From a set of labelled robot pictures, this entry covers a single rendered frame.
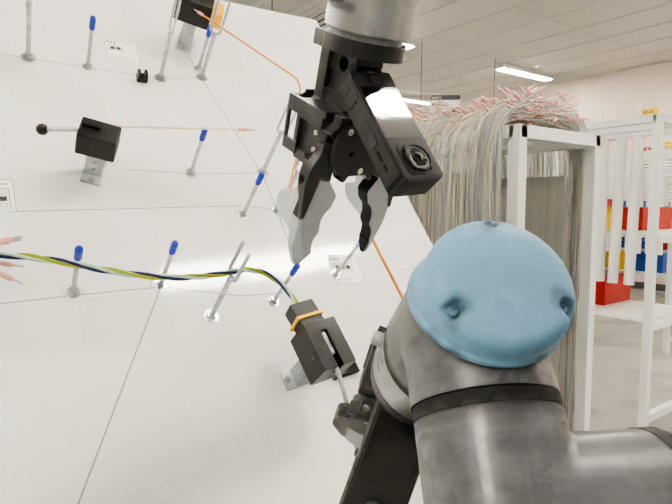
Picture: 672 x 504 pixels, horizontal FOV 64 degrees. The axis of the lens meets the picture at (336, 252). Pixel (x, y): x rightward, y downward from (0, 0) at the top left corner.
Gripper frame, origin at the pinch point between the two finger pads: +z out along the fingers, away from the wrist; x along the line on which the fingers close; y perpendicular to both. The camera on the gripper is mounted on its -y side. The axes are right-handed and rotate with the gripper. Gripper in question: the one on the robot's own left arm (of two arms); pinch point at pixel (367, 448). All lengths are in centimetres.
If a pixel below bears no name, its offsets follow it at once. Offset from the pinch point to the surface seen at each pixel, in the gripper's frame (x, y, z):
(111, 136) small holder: 40.0, 22.5, -4.6
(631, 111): -293, 706, 495
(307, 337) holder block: 9.6, 8.2, -2.1
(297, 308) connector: 11.9, 11.5, -0.8
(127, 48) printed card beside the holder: 53, 46, 6
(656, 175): -118, 208, 144
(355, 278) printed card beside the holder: 7.1, 24.3, 11.9
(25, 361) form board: 34.5, -4.1, -2.4
